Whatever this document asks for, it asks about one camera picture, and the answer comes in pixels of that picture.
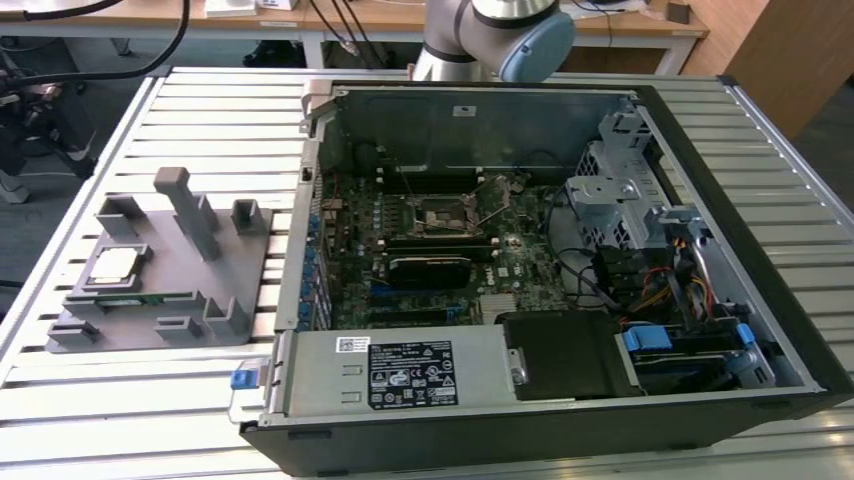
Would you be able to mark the thin metal locking lever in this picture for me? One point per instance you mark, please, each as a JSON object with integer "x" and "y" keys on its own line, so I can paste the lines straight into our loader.
{"x": 407, "y": 180}
{"x": 445, "y": 225}

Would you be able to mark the blue disk carrier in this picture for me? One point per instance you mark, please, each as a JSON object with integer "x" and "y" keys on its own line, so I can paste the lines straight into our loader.
{"x": 645, "y": 342}

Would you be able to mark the wooden cabinet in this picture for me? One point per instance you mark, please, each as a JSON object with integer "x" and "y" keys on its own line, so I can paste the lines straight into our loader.
{"x": 787, "y": 60}

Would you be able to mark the black open PC case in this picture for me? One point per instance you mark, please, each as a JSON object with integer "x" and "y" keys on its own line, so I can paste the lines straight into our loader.
{"x": 467, "y": 445}

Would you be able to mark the silver metal drive cage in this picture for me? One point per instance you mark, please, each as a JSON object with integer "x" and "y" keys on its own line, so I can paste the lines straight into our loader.
{"x": 600, "y": 200}

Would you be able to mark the white box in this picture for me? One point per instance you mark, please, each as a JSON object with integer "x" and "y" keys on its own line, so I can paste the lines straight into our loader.
{"x": 229, "y": 7}
{"x": 276, "y": 4}

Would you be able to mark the silver CPU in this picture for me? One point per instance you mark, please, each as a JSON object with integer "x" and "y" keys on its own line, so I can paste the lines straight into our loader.
{"x": 114, "y": 265}

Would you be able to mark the small silver heatsink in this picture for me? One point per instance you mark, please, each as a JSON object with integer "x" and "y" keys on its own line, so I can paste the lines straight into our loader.
{"x": 496, "y": 306}

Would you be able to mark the small black graphics card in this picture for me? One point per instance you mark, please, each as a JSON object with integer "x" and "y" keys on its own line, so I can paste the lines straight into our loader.
{"x": 427, "y": 274}

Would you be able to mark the blue plastic clip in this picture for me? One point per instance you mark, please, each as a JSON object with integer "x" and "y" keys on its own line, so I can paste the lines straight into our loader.
{"x": 743, "y": 336}

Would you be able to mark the black CPU socket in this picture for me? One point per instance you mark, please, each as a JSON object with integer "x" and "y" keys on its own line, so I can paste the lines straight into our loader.
{"x": 436, "y": 215}

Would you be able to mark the green RAM stick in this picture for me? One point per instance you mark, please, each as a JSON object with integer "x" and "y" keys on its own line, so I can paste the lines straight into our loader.
{"x": 149, "y": 299}

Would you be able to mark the silver power supply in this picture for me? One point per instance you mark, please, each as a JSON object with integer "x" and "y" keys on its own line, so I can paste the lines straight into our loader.
{"x": 313, "y": 370}

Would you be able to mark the small brown box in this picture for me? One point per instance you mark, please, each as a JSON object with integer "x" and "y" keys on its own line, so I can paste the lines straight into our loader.
{"x": 677, "y": 12}

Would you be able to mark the green motherboard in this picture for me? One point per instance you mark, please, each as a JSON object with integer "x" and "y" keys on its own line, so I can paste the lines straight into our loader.
{"x": 527, "y": 260}

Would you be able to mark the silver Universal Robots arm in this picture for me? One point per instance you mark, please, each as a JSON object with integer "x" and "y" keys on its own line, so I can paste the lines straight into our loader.
{"x": 500, "y": 20}

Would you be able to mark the grey plastic parts rack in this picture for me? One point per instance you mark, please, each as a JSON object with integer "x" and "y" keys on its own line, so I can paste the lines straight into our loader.
{"x": 166, "y": 235}

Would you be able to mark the wooden desk white frame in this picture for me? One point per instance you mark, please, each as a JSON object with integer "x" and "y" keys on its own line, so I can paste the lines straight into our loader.
{"x": 233, "y": 22}

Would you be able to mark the blue case latch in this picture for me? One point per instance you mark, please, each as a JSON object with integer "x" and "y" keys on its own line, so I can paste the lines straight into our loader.
{"x": 242, "y": 379}

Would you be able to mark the black RAM slot bank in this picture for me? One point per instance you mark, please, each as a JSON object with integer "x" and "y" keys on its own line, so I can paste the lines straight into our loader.
{"x": 433, "y": 247}
{"x": 433, "y": 175}

